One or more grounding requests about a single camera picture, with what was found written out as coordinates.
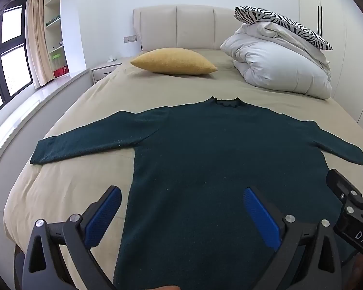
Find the bed with beige sheet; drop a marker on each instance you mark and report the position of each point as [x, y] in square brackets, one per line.
[109, 96]

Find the green container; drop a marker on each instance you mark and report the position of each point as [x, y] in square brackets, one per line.
[55, 56]

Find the white window bench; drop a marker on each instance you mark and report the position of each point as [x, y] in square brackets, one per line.
[33, 102]

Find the dark green sweater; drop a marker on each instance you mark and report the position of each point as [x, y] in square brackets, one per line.
[199, 157]

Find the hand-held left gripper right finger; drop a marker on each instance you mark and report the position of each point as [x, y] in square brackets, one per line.
[261, 220]

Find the yellow pillow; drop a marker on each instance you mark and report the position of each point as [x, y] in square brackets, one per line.
[172, 62]

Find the white nightstand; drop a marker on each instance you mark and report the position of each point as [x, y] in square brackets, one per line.
[104, 69]

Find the red box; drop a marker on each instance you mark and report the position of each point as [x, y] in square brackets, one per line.
[61, 72]

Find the white wall shelf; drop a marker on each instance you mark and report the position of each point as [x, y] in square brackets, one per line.
[56, 21]

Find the cream wardrobe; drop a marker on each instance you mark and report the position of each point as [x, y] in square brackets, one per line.
[341, 36]

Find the white duvet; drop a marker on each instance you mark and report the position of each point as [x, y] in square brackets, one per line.
[275, 66]

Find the cream padded headboard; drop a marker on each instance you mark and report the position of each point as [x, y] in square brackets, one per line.
[193, 27]

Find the zebra striped pillow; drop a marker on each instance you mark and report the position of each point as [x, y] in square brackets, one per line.
[278, 18]

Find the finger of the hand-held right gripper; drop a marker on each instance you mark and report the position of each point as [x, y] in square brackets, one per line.
[340, 182]

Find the beige curtain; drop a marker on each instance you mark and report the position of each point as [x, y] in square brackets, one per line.
[37, 36]

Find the black framed window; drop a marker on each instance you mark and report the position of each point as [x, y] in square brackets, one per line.
[6, 51]

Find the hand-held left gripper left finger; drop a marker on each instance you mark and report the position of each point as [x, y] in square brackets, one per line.
[104, 217]

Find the wall socket panel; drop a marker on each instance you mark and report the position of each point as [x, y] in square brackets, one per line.
[130, 39]

